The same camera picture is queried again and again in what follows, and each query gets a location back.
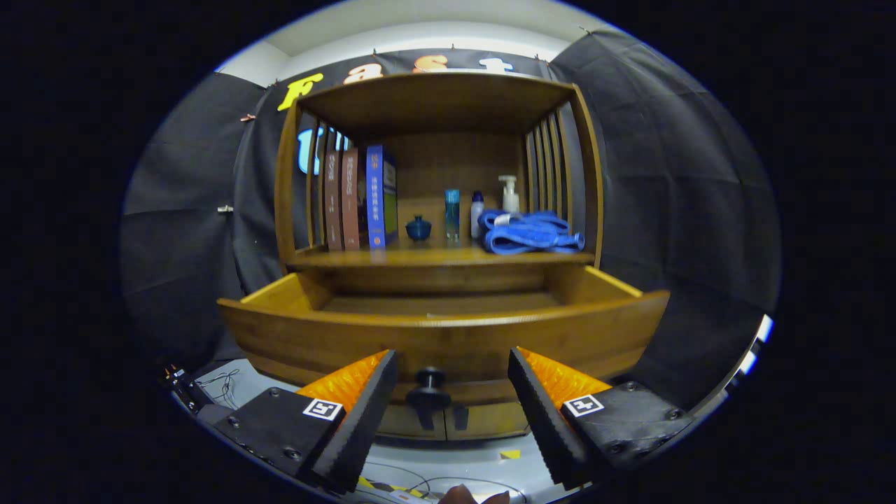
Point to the white pump bottle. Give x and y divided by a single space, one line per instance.
509 201

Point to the blue towel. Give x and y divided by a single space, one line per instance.
525 234

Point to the clear blue bottle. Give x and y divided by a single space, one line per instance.
452 217

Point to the wooden drawer with black knob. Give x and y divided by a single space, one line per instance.
455 343

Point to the blue book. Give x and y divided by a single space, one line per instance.
375 203

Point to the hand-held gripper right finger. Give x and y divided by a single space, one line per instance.
547 427

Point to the dark brown book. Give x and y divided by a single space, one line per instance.
333 203

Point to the wooden countertop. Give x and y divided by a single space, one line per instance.
434 257

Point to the wooden cabinet door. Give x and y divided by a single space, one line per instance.
498 420
397 423

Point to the wooden cabinet with slatted sides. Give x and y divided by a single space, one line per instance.
455 105

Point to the black backdrop cloth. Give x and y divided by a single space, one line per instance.
665 175

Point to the yellow floor tape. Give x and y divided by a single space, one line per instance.
510 453

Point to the reddish brown book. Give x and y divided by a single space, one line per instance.
350 203

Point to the white bottle with blue cap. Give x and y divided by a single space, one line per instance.
477 218

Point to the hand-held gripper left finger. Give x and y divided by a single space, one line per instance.
358 428

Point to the teal lidded tea cup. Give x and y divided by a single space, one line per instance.
418 229

